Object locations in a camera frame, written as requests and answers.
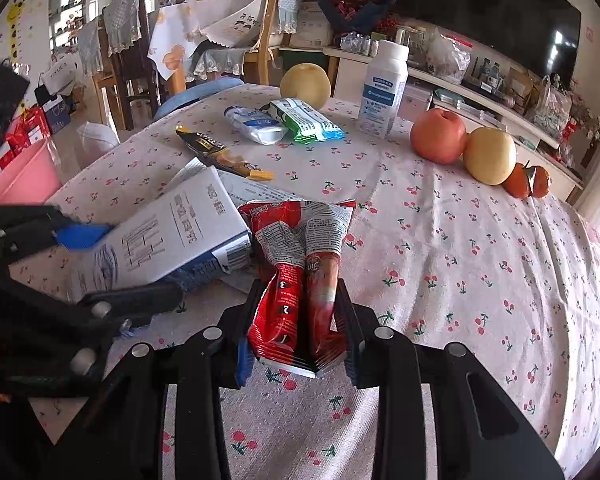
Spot clear plastic bag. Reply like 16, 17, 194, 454
427, 30, 471, 86

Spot white milk carton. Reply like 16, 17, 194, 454
47, 157, 291, 306

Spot white shopping bag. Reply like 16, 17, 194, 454
37, 52, 83, 96

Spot white plastic bottle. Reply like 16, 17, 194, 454
357, 39, 411, 139

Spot silver foil packs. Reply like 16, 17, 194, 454
337, 32, 378, 56

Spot green lace seat cover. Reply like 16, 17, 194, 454
185, 47, 246, 83

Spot pink plastic bin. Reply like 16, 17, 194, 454
0, 137, 63, 206

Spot light wooden chair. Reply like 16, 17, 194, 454
242, 0, 308, 86

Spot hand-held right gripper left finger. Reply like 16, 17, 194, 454
55, 277, 268, 480

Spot pink storage box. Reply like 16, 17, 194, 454
402, 82, 434, 123

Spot white plastic bag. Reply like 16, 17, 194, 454
76, 121, 121, 161

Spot giraffe wall sticker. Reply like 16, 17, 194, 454
5, 2, 25, 61

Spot black yellow snack packet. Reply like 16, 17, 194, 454
175, 125, 275, 182

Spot dark blue flower bouquet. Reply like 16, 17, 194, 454
312, 0, 398, 36

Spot floral bag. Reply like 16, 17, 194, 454
530, 75, 573, 128

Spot blue-grey chair towel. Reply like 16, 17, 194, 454
275, 0, 307, 35

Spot orange tangerine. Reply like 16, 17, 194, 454
504, 162, 532, 199
529, 165, 552, 198

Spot dark blue shopping bag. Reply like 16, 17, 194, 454
35, 85, 73, 133

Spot white television cabinet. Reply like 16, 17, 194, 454
280, 45, 583, 201

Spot dark green storage box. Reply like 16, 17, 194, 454
280, 47, 326, 68

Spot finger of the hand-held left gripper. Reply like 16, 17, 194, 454
0, 204, 113, 267
0, 267, 183, 397

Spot grey lace chair cover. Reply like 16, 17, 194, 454
77, 20, 103, 76
102, 0, 143, 56

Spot black television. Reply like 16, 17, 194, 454
395, 0, 581, 78

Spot cherry print tablecloth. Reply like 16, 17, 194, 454
5, 82, 600, 480

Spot red gift box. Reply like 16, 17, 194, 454
5, 107, 48, 161

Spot red apple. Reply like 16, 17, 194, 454
410, 107, 468, 164

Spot white blue pouch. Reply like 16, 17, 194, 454
224, 105, 289, 146

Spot yellow pear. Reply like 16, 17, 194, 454
280, 62, 333, 110
462, 127, 517, 187

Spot white orange print tablecloth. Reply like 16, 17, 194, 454
147, 2, 206, 81

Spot dark wooden chair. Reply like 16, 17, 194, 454
92, 0, 158, 131

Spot red snack packet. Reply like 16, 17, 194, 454
237, 199, 357, 377

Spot green snack packet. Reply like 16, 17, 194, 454
259, 98, 346, 145

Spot blue chair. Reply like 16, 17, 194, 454
152, 77, 245, 122

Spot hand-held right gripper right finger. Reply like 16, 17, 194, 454
332, 280, 566, 480

